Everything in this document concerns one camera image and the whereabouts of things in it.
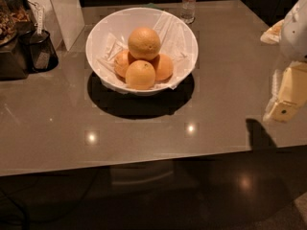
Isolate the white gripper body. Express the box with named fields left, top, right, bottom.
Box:
left=279, top=0, right=307, bottom=62

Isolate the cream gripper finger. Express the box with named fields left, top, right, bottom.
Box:
left=263, top=61, right=307, bottom=123
left=260, top=20, right=284, bottom=44

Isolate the right orange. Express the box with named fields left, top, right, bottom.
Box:
left=151, top=54, right=174, bottom=81

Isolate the orange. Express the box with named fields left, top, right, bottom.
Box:
left=128, top=27, right=161, bottom=60
left=114, top=50, right=135, bottom=78
left=151, top=54, right=174, bottom=81
left=126, top=60, right=155, bottom=90

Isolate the top orange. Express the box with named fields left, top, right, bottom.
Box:
left=128, top=27, right=161, bottom=60

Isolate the front orange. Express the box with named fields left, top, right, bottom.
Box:
left=126, top=60, right=155, bottom=90

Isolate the left orange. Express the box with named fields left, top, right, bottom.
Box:
left=114, top=50, right=135, bottom=78

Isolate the white bowl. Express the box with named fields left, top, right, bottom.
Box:
left=84, top=7, right=200, bottom=97

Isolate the clear plastic water bottle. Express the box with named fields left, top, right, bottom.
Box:
left=180, top=0, right=197, bottom=24

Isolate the white board panel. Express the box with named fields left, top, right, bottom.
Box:
left=29, top=0, right=84, bottom=51

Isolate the black mesh cup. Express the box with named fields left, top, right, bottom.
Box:
left=30, top=30, right=59, bottom=72

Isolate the white tag stick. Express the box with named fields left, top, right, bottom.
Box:
left=35, top=3, right=44, bottom=35

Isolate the dark tray with nuts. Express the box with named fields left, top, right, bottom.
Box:
left=0, top=0, right=32, bottom=81

